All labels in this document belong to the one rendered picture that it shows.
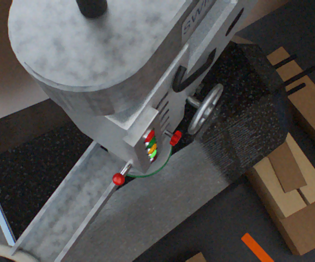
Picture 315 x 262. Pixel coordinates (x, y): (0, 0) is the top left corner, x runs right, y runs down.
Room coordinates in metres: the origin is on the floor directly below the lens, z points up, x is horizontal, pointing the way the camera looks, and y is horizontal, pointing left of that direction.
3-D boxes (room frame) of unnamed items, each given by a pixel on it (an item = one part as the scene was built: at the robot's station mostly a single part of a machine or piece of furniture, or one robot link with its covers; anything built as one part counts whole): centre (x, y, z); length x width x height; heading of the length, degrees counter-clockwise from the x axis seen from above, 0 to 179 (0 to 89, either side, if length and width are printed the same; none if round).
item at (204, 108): (0.35, -0.10, 1.20); 0.15 x 0.10 x 0.15; 138
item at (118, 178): (0.20, 0.10, 1.17); 0.08 x 0.03 x 0.03; 138
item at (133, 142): (0.21, 0.03, 1.37); 0.08 x 0.03 x 0.28; 138
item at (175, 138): (0.26, -0.03, 1.24); 0.04 x 0.04 x 0.04; 48
